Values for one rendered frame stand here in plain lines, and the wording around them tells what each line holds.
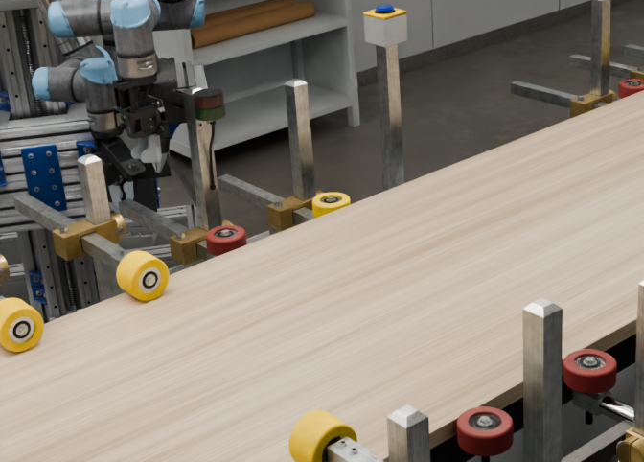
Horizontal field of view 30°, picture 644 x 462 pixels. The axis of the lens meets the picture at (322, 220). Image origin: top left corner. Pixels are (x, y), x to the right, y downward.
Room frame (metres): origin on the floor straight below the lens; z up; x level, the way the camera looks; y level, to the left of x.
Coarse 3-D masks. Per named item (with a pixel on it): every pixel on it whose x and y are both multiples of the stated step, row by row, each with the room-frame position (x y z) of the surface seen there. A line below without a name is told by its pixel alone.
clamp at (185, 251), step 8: (224, 224) 2.31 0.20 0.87; (232, 224) 2.32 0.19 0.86; (184, 232) 2.28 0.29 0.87; (192, 232) 2.28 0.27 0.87; (200, 232) 2.28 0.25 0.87; (176, 240) 2.25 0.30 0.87; (184, 240) 2.25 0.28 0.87; (192, 240) 2.24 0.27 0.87; (200, 240) 2.26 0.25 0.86; (176, 248) 2.24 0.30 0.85; (184, 248) 2.23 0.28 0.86; (192, 248) 2.24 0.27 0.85; (176, 256) 2.25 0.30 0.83; (184, 256) 2.23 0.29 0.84; (192, 256) 2.24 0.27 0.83; (184, 264) 2.23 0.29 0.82
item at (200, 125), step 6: (198, 90) 2.28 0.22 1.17; (204, 90) 2.28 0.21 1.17; (210, 90) 2.28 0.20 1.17; (216, 90) 2.27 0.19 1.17; (198, 96) 2.24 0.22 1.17; (204, 96) 2.24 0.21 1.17; (210, 96) 2.24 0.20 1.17; (198, 108) 2.24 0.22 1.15; (210, 108) 2.24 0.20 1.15; (198, 120) 2.28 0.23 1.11; (198, 126) 2.28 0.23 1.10; (204, 126) 2.29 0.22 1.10; (210, 126) 2.29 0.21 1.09; (210, 144) 2.27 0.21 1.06; (210, 150) 2.28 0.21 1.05; (210, 156) 2.28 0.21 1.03; (210, 162) 2.28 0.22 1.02; (210, 168) 2.28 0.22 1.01
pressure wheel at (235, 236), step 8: (208, 232) 2.19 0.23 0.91; (216, 232) 2.20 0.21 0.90; (224, 232) 2.18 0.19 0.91; (232, 232) 2.19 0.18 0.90; (240, 232) 2.18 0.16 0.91; (208, 240) 2.16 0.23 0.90; (216, 240) 2.15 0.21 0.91; (224, 240) 2.15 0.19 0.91; (232, 240) 2.15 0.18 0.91; (240, 240) 2.16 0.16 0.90; (208, 248) 2.17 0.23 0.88; (216, 248) 2.15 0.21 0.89; (224, 248) 2.14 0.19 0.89; (232, 248) 2.15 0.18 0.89
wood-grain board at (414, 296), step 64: (576, 128) 2.63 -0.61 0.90; (640, 128) 2.60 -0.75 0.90; (384, 192) 2.34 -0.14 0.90; (448, 192) 2.31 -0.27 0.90; (512, 192) 2.29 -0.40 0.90; (576, 192) 2.26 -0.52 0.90; (640, 192) 2.23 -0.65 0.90; (256, 256) 2.08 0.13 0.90; (320, 256) 2.05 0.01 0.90; (384, 256) 2.03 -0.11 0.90; (448, 256) 2.01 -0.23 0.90; (512, 256) 1.99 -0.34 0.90; (576, 256) 1.97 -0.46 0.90; (640, 256) 1.95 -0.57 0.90; (64, 320) 1.88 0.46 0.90; (128, 320) 1.86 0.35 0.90; (192, 320) 1.84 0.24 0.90; (256, 320) 1.82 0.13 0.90; (320, 320) 1.80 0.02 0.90; (384, 320) 1.78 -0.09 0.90; (448, 320) 1.76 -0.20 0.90; (512, 320) 1.75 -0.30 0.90; (576, 320) 1.73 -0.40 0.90; (0, 384) 1.67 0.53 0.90; (64, 384) 1.66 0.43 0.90; (128, 384) 1.64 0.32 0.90; (192, 384) 1.62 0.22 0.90; (256, 384) 1.61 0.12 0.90; (320, 384) 1.59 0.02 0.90; (384, 384) 1.58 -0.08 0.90; (448, 384) 1.56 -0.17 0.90; (512, 384) 1.55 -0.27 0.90; (0, 448) 1.49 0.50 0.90; (64, 448) 1.48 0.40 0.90; (128, 448) 1.46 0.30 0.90; (192, 448) 1.45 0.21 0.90; (256, 448) 1.44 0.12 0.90; (384, 448) 1.41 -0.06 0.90
